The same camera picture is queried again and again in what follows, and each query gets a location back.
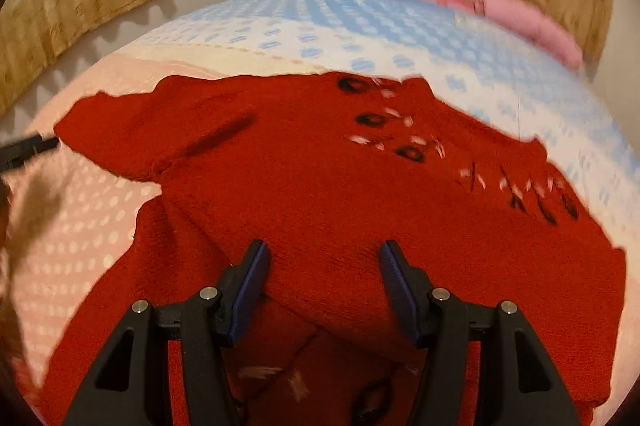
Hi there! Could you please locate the red knitted embroidered sweater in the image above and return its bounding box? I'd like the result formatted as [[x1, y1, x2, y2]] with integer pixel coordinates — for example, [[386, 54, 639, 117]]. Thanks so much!
[[40, 72, 626, 425]]

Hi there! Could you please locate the pink pillow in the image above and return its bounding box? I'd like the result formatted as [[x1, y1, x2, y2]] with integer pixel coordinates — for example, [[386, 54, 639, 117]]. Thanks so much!
[[427, 0, 582, 71]]

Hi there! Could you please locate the polka dot bed sheet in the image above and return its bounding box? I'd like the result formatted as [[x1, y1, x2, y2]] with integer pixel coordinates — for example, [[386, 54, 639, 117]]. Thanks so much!
[[11, 0, 639, 425]]

